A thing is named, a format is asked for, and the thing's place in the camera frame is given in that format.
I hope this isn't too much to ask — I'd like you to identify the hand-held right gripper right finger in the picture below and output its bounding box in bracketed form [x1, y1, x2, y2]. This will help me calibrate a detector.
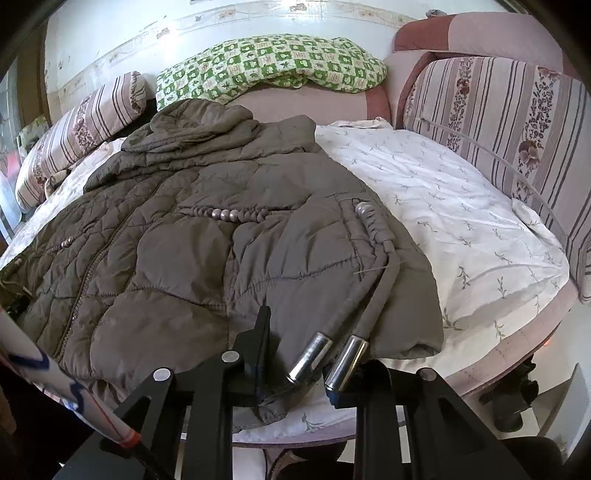
[323, 357, 532, 480]

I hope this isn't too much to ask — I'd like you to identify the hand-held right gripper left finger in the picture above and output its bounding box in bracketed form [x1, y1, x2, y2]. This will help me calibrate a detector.
[53, 305, 273, 480]

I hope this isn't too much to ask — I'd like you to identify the brown quilted jacket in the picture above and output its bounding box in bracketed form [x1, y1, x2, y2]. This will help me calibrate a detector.
[0, 99, 444, 432]

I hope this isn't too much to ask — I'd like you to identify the black object under bed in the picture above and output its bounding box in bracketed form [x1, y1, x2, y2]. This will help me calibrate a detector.
[478, 360, 541, 435]

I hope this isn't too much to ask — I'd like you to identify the white floral bedsheet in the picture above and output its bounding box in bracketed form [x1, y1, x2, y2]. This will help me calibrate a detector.
[0, 117, 571, 446]

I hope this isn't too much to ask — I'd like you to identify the pink round bed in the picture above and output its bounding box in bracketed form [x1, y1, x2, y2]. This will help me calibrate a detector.
[222, 11, 591, 450]

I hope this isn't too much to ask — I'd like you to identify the striped floral pillow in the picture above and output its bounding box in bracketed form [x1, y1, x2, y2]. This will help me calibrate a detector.
[14, 71, 148, 213]

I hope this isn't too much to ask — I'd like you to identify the green white patterned pillow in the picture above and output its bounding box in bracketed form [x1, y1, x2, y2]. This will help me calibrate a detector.
[154, 37, 389, 112]

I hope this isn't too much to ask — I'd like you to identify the window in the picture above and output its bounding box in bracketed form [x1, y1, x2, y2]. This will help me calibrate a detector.
[0, 60, 47, 232]

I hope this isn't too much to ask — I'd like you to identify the striped floral backrest cushion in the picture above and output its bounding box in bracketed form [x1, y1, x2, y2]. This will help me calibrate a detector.
[402, 55, 591, 303]

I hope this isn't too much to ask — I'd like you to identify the white sleeved cable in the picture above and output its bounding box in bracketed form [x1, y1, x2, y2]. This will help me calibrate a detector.
[0, 309, 176, 480]

